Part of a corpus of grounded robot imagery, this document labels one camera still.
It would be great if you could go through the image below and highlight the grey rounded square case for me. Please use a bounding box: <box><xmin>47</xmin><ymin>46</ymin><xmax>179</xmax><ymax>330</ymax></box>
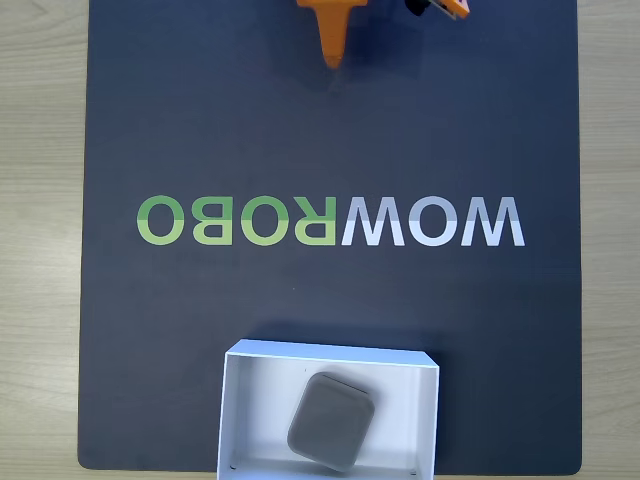
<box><xmin>286</xmin><ymin>370</ymin><xmax>376</xmax><ymax>474</ymax></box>

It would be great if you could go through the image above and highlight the dark mat with WOWROBO print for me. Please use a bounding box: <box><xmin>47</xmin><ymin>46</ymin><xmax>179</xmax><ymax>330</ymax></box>
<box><xmin>76</xmin><ymin>0</ymin><xmax>584</xmax><ymax>474</ymax></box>

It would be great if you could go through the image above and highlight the white cardboard box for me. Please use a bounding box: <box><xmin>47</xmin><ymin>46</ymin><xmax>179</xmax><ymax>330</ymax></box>
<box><xmin>215</xmin><ymin>338</ymin><xmax>441</xmax><ymax>480</ymax></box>

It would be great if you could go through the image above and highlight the orange and black camera box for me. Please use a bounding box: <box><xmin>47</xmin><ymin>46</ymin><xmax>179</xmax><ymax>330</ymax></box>
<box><xmin>404</xmin><ymin>0</ymin><xmax>471</xmax><ymax>22</ymax></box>

